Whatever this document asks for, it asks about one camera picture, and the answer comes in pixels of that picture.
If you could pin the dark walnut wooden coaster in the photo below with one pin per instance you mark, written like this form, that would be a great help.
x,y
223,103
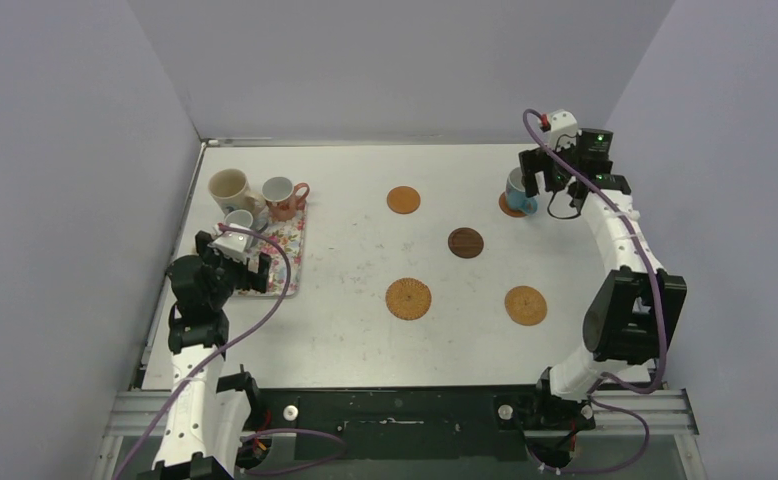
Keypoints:
x,y
465,242

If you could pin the small white cup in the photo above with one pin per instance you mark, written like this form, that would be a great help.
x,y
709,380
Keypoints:
x,y
241,220

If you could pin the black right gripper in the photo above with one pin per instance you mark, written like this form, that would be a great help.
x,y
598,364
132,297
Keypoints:
x,y
547,166

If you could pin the blue mug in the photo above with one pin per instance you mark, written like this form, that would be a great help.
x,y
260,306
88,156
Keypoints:
x,y
515,190

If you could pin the light wooden coaster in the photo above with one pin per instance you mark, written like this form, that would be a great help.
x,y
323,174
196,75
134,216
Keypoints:
x,y
403,200
507,208

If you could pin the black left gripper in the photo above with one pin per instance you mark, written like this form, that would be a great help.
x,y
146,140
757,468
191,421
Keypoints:
x,y
248,280

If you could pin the large cream mug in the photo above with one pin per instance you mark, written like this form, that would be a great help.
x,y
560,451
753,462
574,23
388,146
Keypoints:
x,y
231,191

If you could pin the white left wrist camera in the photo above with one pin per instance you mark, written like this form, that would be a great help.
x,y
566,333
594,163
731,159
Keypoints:
x,y
233,245

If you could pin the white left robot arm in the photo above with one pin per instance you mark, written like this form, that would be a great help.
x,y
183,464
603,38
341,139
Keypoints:
x,y
206,410

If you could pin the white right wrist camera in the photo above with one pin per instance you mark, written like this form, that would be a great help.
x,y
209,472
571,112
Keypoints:
x,y
564,130

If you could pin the aluminium table frame rail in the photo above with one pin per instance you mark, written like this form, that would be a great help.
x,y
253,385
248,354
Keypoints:
x,y
667,412

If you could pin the pink mug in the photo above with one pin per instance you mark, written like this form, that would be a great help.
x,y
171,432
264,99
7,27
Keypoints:
x,y
284,198

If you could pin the woven rattan coaster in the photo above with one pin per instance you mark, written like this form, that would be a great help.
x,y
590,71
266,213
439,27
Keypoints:
x,y
408,299
525,305

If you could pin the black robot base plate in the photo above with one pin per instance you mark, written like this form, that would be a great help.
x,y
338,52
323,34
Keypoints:
x,y
541,423

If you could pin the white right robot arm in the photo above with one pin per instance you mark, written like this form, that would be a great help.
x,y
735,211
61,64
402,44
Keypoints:
x,y
628,326

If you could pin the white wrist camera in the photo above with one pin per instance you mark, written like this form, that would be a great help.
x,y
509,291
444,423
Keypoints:
x,y
233,245
564,130

